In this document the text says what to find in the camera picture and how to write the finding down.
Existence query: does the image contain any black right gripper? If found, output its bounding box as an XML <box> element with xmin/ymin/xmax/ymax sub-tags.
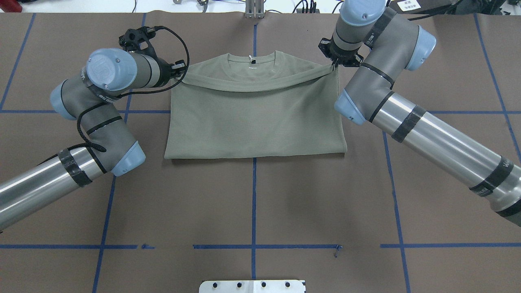
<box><xmin>318</xmin><ymin>38</ymin><xmax>363</xmax><ymax>67</ymax></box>

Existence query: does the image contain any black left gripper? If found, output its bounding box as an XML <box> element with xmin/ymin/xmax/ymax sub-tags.
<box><xmin>161</xmin><ymin>59</ymin><xmax>187</xmax><ymax>82</ymax></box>

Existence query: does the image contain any olive green long-sleeve shirt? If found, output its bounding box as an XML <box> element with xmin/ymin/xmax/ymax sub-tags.
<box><xmin>164</xmin><ymin>51</ymin><xmax>347</xmax><ymax>159</ymax></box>

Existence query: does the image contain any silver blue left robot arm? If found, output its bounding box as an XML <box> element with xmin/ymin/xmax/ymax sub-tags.
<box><xmin>1</xmin><ymin>48</ymin><xmax>190</xmax><ymax>230</ymax></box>

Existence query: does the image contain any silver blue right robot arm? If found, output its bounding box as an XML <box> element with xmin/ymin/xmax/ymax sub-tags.
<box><xmin>318</xmin><ymin>0</ymin><xmax>521</xmax><ymax>225</ymax></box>

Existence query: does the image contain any black box with white label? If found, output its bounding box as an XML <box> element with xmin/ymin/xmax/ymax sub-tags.
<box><xmin>389</xmin><ymin>0</ymin><xmax>458</xmax><ymax>15</ymax></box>

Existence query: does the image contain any red cylinder bottle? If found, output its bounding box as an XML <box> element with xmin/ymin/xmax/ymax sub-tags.
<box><xmin>0</xmin><ymin>0</ymin><xmax>23</xmax><ymax>13</ymax></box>

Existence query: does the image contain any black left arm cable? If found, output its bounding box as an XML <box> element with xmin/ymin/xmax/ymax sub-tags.
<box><xmin>39</xmin><ymin>25</ymin><xmax>190</xmax><ymax>165</ymax></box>

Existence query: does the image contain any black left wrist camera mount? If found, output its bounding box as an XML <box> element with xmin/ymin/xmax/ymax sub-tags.
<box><xmin>118</xmin><ymin>26</ymin><xmax>157</xmax><ymax>57</ymax></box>

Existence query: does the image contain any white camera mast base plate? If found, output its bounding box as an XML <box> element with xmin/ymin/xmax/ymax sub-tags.
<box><xmin>199</xmin><ymin>280</ymin><xmax>306</xmax><ymax>293</ymax></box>

